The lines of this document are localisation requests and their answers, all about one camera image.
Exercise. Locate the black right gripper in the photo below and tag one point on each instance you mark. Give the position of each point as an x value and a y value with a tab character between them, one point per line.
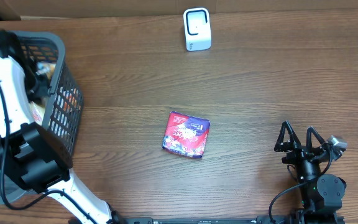
299	154

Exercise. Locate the red purple snack packet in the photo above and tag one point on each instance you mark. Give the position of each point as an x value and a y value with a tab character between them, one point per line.
186	135

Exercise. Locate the orange white snack packet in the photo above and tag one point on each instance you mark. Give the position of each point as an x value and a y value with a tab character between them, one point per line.
68	101

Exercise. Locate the white yellow snack bag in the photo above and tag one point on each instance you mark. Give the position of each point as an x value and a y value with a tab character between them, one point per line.
38	109

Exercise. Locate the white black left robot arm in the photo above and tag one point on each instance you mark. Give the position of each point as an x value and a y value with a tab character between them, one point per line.
78	199

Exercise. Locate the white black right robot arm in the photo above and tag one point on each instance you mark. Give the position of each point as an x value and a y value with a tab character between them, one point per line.
321	193

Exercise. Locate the white barcode scanner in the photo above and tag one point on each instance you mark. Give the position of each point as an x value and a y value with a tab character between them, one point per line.
197	29

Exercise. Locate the grey plastic basket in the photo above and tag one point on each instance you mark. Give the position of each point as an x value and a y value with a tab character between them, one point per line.
33	157

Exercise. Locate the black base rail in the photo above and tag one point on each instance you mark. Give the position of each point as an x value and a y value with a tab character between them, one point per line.
261	219

